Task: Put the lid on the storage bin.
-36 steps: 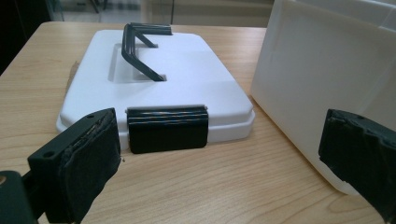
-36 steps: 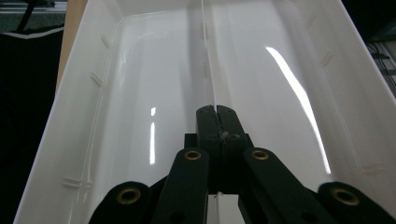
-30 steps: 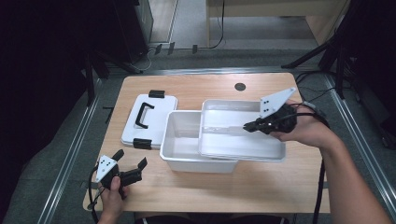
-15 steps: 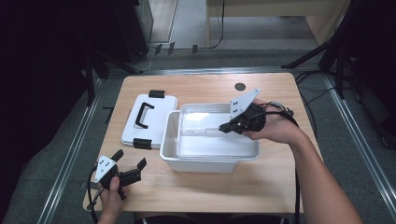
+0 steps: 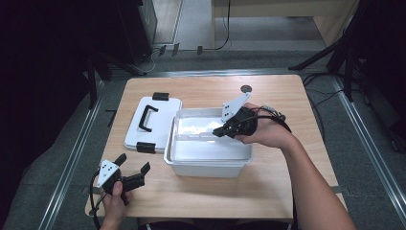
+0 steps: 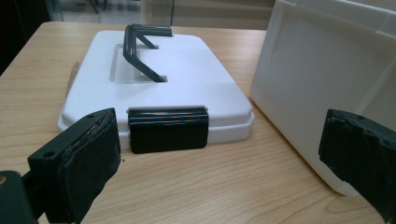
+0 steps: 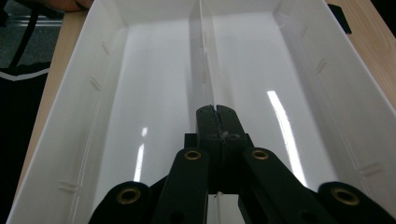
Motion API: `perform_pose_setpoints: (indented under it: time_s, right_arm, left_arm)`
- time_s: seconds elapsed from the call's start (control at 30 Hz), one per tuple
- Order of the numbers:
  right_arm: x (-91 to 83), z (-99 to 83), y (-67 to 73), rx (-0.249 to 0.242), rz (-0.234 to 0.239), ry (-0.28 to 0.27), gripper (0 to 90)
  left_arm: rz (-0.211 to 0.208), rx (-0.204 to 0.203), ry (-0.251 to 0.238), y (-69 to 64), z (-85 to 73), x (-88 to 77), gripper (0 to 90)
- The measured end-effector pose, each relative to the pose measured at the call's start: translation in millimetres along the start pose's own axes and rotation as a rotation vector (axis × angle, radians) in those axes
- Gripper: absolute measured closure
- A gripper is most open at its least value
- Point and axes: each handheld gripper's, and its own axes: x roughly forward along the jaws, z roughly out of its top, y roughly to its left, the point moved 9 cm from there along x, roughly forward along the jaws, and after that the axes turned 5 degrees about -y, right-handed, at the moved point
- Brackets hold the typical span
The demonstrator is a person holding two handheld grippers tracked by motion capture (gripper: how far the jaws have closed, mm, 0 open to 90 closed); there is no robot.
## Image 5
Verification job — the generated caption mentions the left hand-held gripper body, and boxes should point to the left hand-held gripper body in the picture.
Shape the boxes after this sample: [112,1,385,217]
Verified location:
[96,159,147,196]

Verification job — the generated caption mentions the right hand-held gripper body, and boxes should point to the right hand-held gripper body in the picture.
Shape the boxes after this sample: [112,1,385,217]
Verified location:
[220,91,259,139]

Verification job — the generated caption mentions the white divided tray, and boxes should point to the white divided tray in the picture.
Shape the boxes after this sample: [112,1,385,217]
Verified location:
[169,115,252,163]

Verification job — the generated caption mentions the white plastic storage box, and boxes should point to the white plastic storage box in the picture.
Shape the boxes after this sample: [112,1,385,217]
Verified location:
[163,106,255,179]

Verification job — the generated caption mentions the person's left hand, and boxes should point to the person's left hand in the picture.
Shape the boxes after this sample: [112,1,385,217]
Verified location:
[99,180,133,226]

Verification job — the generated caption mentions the person's right hand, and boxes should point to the person's right hand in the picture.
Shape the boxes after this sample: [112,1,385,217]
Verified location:
[234,102,295,150]

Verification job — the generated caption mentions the person's dark pants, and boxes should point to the person's dark pants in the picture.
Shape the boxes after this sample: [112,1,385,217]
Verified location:
[137,218,296,230]

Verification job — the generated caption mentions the black metal stand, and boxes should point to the black metal stand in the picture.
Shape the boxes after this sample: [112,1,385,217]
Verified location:
[85,51,148,110]

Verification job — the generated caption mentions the light wooden desk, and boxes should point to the light wooden desk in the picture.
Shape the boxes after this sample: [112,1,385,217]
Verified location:
[211,0,359,47]

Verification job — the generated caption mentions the black tripod stand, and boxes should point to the black tripod stand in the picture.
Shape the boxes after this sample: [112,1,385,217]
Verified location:
[287,0,406,104]

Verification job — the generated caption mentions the black cabinet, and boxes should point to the black cabinet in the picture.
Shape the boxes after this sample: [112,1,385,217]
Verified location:
[113,0,158,66]

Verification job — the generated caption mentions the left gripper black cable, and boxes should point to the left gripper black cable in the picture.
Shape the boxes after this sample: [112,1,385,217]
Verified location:
[88,169,108,230]

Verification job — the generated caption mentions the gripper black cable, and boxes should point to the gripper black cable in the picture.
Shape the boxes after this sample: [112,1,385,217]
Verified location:
[240,104,293,134]
[88,169,108,230]

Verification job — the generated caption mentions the metal floor rail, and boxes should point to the metal floor rail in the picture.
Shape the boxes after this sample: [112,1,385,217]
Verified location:
[331,76,406,226]
[37,80,107,230]
[108,67,333,80]

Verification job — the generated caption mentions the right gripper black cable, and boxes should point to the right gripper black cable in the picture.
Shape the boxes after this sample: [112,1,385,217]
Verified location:
[240,104,293,134]

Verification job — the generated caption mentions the white lid with black handle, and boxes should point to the white lid with black handle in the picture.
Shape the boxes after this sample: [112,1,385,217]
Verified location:
[124,91,183,155]

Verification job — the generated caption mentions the black floor cables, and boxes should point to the black floor cables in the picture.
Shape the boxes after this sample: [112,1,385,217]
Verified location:
[302,72,347,142]

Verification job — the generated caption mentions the black hanging cable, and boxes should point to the black hanging cable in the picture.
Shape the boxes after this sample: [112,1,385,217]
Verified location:
[202,0,232,52]

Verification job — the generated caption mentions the thin white cable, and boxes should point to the thin white cable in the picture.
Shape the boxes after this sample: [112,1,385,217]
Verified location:
[135,47,162,74]

